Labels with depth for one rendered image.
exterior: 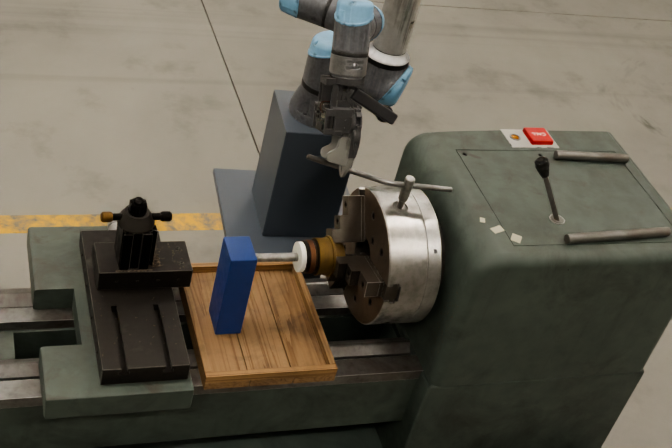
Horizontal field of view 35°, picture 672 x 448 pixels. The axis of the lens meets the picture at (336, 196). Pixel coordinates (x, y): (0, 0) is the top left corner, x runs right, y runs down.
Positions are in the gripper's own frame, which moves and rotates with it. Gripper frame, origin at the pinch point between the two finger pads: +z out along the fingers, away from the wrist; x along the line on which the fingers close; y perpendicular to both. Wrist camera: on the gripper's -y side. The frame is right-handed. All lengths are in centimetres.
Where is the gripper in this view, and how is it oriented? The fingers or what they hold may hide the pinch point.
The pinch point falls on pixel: (345, 170)
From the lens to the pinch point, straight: 220.7
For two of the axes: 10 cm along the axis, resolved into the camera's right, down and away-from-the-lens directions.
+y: -9.3, 0.0, -3.6
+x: 3.5, 3.0, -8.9
